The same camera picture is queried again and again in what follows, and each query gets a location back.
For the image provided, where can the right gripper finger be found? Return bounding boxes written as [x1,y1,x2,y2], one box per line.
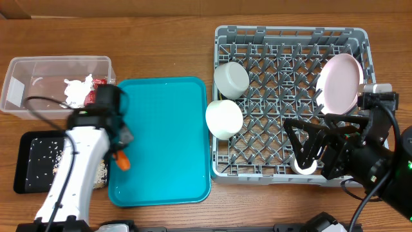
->
[283,119,328,169]
[324,113,369,131]

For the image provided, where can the white cup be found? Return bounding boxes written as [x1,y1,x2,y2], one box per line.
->
[290,156,318,176]

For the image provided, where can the orange carrot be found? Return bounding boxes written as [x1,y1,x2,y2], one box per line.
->
[113,150,131,171]

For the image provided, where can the pink round plate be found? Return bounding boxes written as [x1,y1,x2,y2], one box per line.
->
[315,53,364,115]

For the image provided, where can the red snack wrapper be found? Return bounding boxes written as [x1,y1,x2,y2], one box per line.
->
[84,79,107,106]

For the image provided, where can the white napkin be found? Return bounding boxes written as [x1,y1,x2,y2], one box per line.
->
[64,74,93,108]

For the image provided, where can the white bowl with nuts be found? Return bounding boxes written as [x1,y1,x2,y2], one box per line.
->
[205,100,243,140]

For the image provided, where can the grey bowl with rice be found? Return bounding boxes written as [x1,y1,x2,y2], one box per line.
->
[214,62,250,100]

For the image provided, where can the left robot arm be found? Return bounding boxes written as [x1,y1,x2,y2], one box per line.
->
[17,84,134,231]

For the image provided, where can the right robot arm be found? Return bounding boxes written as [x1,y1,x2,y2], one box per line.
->
[283,114,411,231]

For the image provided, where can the grey dishwasher rack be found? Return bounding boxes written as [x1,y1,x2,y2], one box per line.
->
[212,26,376,187]

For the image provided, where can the teal serving tray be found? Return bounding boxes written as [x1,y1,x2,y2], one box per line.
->
[108,77,211,207]

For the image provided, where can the spilled rice and nuts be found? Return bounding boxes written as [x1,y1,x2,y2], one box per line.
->
[25,138,108,189]

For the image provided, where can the black tray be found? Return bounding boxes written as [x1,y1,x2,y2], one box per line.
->
[13,129,109,195]

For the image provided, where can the clear plastic bin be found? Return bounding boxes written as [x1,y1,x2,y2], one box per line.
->
[1,55,117,120]

